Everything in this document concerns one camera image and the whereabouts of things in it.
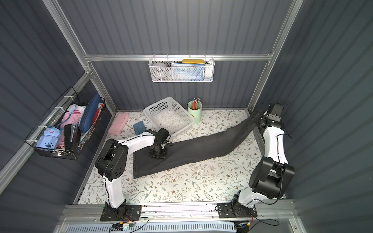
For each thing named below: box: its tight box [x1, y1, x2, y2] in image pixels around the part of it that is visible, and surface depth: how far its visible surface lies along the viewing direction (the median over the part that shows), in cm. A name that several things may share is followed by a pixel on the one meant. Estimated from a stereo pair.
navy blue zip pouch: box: [78, 93, 102, 134], surface depth 67 cm
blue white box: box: [170, 62, 206, 82], surface depth 88 cm
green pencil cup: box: [187, 100, 203, 125], surface depth 107 cm
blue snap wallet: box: [133, 120, 146, 136], surface depth 111 cm
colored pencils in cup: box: [191, 98, 201, 110], surface depth 106 cm
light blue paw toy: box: [35, 127, 62, 150], surface depth 61 cm
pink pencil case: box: [107, 112, 130, 135], surface depth 112 cm
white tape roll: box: [151, 62, 168, 82], surface depth 89 cm
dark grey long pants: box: [133, 110, 264, 179], surface depth 96 cm
